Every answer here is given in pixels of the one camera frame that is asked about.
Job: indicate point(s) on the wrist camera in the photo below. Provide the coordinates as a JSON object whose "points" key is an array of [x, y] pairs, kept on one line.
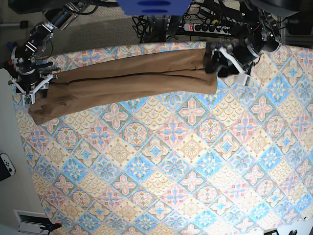
{"points": [[243, 79], [28, 99]]}

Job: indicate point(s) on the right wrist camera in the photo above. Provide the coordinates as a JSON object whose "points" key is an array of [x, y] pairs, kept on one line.
{"points": [[28, 99]]}

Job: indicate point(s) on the white vent box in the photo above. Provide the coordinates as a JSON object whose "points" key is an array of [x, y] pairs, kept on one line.
{"points": [[30, 222]]}

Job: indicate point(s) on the orange and black clamp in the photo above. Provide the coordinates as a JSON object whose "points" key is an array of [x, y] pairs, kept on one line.
{"points": [[50, 227]]}

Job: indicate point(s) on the game console with white controller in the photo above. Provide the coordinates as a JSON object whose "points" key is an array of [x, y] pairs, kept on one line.
{"points": [[6, 167]]}

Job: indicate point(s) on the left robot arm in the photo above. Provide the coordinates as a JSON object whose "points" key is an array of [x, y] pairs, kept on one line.
{"points": [[255, 31]]}

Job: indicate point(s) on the white power strip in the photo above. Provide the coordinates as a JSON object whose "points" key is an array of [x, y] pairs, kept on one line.
{"points": [[205, 28]]}

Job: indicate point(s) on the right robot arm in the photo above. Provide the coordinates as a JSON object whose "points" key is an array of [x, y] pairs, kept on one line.
{"points": [[26, 74]]}

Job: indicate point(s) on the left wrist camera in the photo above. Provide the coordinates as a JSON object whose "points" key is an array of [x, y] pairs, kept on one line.
{"points": [[243, 79]]}

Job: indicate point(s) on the brown t-shirt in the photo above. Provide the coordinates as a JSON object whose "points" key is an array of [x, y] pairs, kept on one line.
{"points": [[124, 79]]}

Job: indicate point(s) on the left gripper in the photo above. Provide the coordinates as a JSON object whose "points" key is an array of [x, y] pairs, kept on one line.
{"points": [[230, 58]]}

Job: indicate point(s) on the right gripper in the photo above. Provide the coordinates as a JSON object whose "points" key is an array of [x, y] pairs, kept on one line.
{"points": [[29, 82]]}

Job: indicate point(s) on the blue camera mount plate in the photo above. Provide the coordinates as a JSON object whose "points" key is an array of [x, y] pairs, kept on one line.
{"points": [[154, 7]]}

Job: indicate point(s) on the patterned tablecloth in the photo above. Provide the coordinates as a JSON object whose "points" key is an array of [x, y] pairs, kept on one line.
{"points": [[235, 162]]}

